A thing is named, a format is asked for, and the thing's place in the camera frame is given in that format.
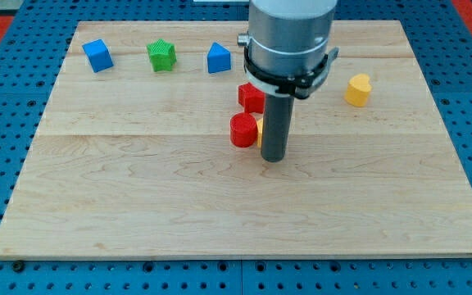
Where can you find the red star block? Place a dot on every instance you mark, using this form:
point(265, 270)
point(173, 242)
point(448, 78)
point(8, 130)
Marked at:
point(251, 98)

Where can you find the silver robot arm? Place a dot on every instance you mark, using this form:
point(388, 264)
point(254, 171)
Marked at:
point(287, 37)

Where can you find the green star block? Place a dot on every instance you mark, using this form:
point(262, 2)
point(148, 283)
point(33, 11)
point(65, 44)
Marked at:
point(161, 55)

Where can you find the red cylinder block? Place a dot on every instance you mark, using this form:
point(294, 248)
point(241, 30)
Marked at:
point(243, 130)

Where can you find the yellow block behind rod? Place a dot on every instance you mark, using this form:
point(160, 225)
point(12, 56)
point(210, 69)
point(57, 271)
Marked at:
point(259, 127)

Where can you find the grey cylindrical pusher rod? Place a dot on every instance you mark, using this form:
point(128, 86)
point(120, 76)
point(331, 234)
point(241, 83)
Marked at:
point(276, 124)

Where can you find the blue triangle block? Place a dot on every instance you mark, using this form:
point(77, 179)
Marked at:
point(218, 59)

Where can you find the wooden board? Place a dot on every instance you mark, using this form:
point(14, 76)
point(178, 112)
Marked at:
point(129, 164)

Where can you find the yellow heart block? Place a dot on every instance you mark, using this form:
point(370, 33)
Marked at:
point(358, 90)

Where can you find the blue cube block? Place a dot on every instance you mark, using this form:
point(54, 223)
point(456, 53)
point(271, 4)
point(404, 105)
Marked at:
point(98, 55)

